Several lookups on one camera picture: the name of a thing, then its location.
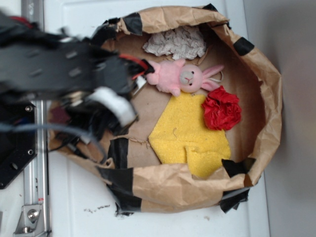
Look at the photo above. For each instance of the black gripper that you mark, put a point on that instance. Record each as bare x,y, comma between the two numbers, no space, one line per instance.
109,103

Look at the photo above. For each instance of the metal corner bracket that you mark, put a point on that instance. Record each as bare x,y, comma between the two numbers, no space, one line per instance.
31,222

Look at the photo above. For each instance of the pink plush bunny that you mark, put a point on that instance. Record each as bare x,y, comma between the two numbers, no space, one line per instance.
177,76

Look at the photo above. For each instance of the white crumpled paper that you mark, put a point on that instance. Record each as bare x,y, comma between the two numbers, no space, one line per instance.
185,42

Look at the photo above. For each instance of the yellow cloth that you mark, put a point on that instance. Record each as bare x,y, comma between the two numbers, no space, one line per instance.
181,136

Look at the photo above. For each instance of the brown paper bag bin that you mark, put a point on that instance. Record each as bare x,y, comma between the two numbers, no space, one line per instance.
134,174

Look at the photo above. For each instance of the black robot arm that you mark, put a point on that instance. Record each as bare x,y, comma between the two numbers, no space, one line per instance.
35,65

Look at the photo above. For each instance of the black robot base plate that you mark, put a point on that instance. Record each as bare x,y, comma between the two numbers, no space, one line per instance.
17,149

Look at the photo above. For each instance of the aluminium rail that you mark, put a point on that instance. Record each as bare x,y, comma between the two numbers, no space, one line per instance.
36,180

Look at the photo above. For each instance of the red crumpled paper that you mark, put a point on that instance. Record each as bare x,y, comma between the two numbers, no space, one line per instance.
221,110

